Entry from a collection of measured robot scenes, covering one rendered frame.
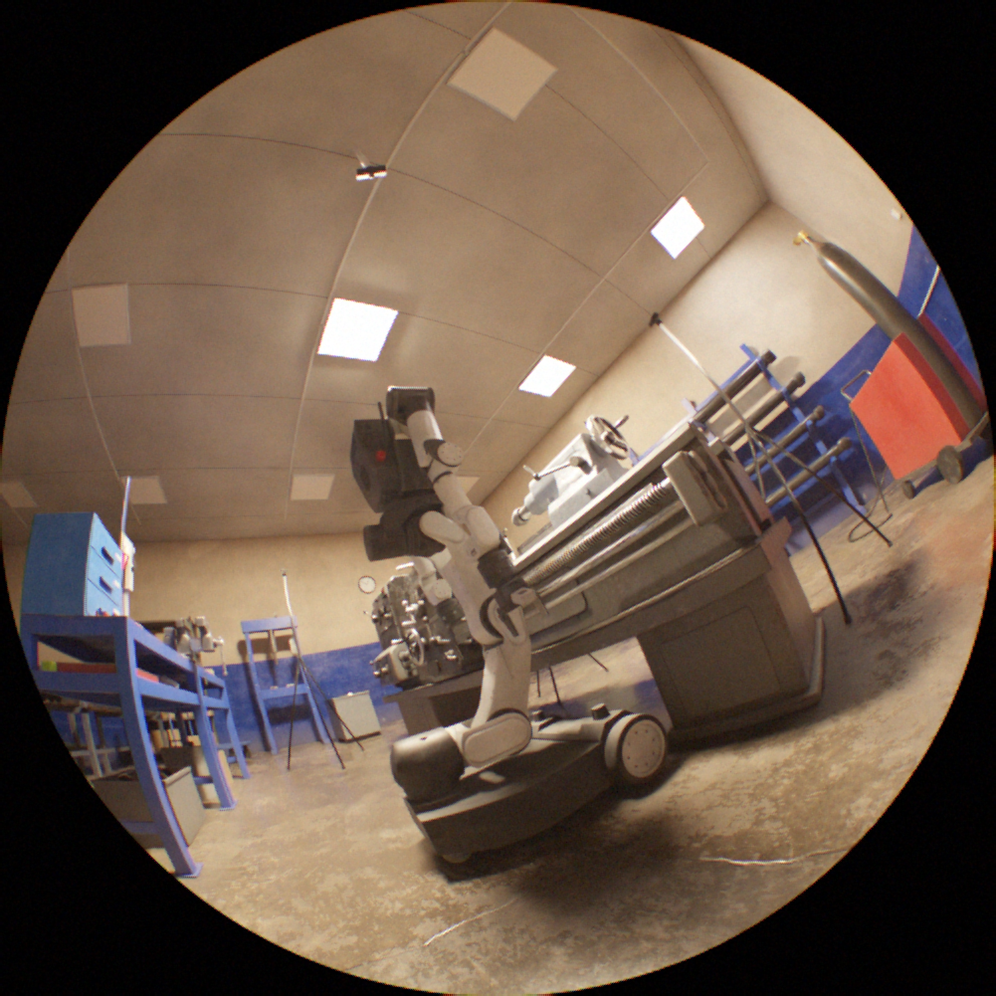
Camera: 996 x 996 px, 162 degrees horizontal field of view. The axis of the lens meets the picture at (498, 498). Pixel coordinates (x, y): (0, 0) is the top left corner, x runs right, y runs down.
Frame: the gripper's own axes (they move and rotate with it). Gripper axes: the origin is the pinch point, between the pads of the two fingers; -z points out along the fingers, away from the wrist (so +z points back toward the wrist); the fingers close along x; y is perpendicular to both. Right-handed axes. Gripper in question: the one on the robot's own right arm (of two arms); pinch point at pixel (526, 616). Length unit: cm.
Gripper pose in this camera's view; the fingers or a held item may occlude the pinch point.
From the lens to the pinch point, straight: 91.9
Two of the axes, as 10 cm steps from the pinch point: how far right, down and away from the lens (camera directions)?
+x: 7.6, -2.7, 5.9
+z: -5.2, -8.0, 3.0
